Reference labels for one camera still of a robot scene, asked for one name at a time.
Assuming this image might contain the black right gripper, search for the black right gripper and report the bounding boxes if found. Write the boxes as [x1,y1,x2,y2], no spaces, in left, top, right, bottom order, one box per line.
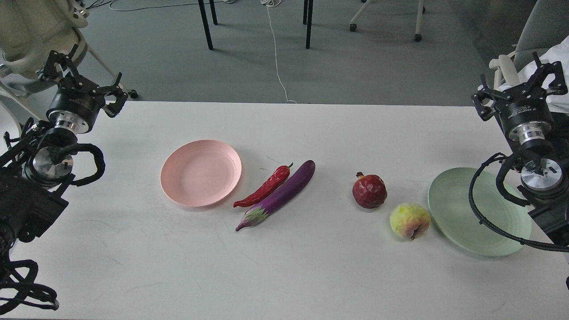
[471,51,569,142]

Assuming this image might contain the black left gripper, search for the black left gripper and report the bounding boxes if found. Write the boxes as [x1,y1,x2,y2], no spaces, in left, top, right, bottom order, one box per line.
[37,44,129,134]

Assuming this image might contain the yellow green apple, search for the yellow green apple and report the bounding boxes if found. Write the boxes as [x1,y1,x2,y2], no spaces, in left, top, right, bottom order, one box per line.
[389,203,431,240]

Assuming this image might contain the red pomegranate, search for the red pomegranate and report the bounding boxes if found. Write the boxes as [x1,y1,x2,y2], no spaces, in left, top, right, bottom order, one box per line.
[352,172,388,209]

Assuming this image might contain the red chili pepper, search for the red chili pepper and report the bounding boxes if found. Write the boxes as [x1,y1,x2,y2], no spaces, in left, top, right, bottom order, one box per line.
[233,163,293,208]

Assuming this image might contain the purple eggplant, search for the purple eggplant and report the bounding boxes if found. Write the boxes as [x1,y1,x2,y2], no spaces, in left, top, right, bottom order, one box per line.
[235,160,316,231]

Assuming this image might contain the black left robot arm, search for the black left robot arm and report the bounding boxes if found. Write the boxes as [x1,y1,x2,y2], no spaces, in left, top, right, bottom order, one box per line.
[0,45,129,247]

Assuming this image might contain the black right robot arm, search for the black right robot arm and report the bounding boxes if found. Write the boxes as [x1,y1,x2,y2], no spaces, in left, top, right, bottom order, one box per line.
[468,52,568,252]

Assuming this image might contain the white cloth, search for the white cloth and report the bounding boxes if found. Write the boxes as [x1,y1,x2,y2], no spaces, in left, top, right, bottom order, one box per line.
[478,36,569,114]

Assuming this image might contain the grey office chair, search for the grey office chair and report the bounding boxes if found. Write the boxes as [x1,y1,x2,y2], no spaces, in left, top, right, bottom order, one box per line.
[489,0,569,89]

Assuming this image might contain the beige office chair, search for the beige office chair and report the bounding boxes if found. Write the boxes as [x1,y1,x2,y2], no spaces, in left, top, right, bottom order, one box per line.
[0,0,138,112]

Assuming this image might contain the light green plate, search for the light green plate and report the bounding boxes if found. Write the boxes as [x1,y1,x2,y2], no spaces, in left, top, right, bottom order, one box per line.
[428,167,532,257]

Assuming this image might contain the pink plastic plate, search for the pink plastic plate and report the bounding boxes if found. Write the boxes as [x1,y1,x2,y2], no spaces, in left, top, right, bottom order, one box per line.
[160,140,242,208]

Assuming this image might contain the black table legs left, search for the black table legs left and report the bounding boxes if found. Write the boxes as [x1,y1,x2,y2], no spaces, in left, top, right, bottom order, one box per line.
[197,0,218,51]

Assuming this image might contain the black table legs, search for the black table legs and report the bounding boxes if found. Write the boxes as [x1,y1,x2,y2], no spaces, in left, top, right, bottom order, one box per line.
[302,0,314,49]
[197,0,218,51]

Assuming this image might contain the white chair base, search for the white chair base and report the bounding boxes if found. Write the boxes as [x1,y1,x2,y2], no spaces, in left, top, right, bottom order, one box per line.
[349,0,426,43]

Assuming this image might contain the black table legs right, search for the black table legs right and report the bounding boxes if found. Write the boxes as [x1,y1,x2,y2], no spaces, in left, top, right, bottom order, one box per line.
[302,0,314,49]

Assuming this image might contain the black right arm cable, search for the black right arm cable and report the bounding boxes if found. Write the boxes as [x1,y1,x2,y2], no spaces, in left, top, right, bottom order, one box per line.
[468,152,569,253]

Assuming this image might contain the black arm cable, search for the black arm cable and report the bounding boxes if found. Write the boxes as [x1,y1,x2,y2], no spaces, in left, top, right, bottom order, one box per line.
[468,152,569,253]
[0,240,60,317]

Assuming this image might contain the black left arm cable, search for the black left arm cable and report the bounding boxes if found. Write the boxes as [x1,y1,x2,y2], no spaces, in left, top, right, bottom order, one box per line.
[0,240,60,317]

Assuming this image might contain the white floor cable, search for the white floor cable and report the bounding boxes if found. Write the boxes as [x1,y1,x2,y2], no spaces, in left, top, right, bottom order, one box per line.
[260,0,297,104]

